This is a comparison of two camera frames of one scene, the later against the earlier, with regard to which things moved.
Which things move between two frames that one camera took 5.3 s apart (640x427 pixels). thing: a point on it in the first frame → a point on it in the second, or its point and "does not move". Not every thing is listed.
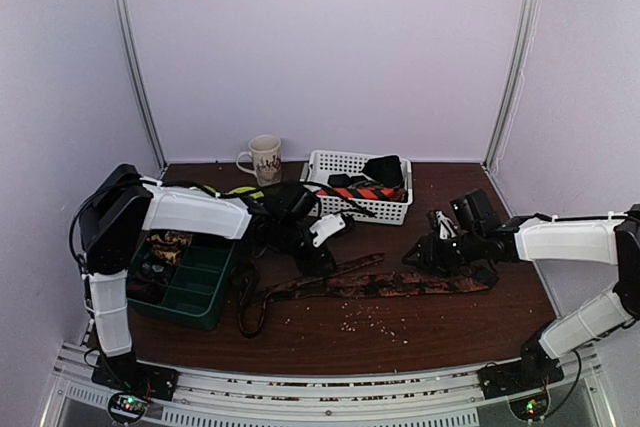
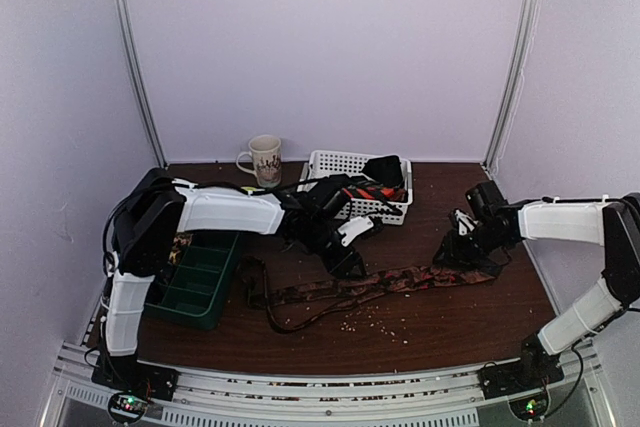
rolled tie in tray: [168, 245] does not move
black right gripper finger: [423, 254] → [451, 252]
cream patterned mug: [267, 159] does not move
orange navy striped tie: [376, 193] does not move
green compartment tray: [177, 276] does not move
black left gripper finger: [315, 262] → [351, 267]
